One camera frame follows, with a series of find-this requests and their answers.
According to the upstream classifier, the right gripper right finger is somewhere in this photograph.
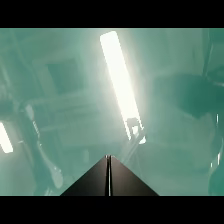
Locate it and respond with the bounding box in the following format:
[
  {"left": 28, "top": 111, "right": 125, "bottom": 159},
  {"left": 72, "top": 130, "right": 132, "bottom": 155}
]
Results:
[{"left": 109, "top": 155, "right": 160, "bottom": 197}]

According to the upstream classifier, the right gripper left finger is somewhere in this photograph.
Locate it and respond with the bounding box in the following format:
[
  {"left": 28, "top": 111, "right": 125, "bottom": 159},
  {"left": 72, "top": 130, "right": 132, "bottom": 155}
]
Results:
[{"left": 60, "top": 155, "right": 109, "bottom": 197}]

